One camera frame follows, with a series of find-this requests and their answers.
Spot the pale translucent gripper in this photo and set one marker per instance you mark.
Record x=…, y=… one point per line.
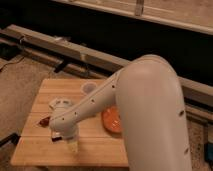
x=73, y=146

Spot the black rectangular eraser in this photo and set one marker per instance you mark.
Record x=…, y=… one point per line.
x=55, y=136

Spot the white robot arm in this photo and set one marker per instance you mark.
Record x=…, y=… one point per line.
x=149, y=98

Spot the wooden table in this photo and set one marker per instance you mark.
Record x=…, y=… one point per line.
x=95, y=146

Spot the orange bowl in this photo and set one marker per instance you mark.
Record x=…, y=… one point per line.
x=111, y=120

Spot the white plastic cup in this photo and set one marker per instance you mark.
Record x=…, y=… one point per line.
x=88, y=87

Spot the black object at left edge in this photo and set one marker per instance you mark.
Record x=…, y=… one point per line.
x=13, y=138

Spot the long metal rail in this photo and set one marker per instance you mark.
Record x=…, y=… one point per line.
x=193, y=90

